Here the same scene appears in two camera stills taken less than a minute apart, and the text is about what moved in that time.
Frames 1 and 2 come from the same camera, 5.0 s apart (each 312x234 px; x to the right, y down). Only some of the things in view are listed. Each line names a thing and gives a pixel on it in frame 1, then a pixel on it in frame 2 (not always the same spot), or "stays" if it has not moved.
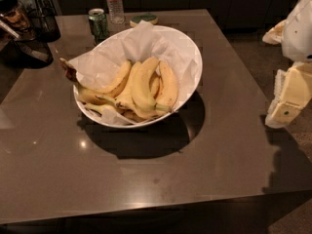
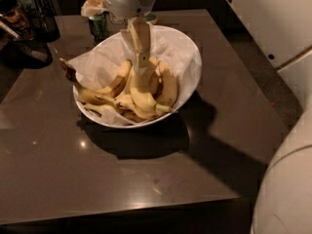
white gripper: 298,33 to 129,1
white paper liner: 101,66 stays
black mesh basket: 45,20 stays
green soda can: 98,23 stays
